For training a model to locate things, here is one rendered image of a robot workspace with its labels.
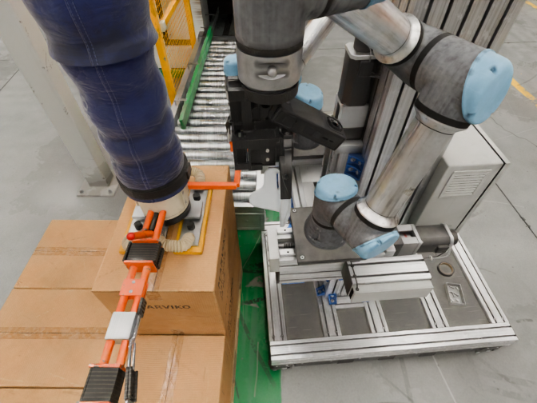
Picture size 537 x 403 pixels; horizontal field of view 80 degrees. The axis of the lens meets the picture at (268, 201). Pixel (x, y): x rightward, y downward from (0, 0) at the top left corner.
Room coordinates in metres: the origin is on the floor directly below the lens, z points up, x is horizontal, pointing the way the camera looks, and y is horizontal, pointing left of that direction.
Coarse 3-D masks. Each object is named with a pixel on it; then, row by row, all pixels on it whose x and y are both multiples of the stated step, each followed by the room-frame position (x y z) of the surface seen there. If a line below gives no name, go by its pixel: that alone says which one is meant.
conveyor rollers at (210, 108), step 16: (224, 48) 3.21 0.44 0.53; (208, 64) 2.85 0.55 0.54; (208, 80) 2.58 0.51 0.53; (224, 80) 2.58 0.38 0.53; (208, 96) 2.31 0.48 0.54; (224, 96) 2.31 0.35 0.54; (192, 112) 2.07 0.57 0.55; (208, 112) 2.14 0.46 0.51; (224, 112) 2.13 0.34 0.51; (176, 128) 1.88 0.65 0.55; (192, 128) 1.88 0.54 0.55; (208, 128) 1.88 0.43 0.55; (224, 128) 1.88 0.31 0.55; (192, 144) 1.70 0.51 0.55; (208, 144) 1.70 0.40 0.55; (224, 144) 1.70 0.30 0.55; (256, 176) 1.41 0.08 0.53; (240, 192) 1.27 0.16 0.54
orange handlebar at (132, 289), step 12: (240, 180) 0.83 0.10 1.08; (144, 228) 0.61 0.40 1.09; (156, 228) 0.61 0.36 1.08; (132, 276) 0.44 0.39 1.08; (144, 276) 0.44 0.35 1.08; (132, 288) 0.40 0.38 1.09; (144, 288) 0.41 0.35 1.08; (120, 300) 0.37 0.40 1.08; (108, 348) 0.25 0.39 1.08; (120, 348) 0.25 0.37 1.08; (108, 360) 0.22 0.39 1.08; (120, 360) 0.22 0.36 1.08
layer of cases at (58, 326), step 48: (48, 240) 0.93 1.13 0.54; (96, 240) 0.93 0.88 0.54; (48, 288) 0.67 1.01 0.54; (0, 336) 0.46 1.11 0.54; (48, 336) 0.46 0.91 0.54; (96, 336) 0.46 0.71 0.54; (144, 336) 0.46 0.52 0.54; (192, 336) 0.46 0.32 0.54; (0, 384) 0.28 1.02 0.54; (48, 384) 0.28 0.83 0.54; (144, 384) 0.28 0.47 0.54; (192, 384) 0.28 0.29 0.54
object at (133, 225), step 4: (132, 220) 0.74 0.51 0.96; (136, 220) 0.73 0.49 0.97; (140, 220) 0.73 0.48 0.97; (144, 220) 0.73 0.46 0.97; (132, 224) 0.71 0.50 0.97; (136, 224) 0.70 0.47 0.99; (140, 224) 0.70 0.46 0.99; (128, 228) 0.70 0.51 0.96; (132, 228) 0.70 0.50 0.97; (136, 228) 0.69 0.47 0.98; (140, 228) 0.69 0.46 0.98; (128, 232) 0.68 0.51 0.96; (124, 236) 0.66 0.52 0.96; (120, 248) 0.61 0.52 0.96; (120, 252) 0.60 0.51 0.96; (124, 252) 0.60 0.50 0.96
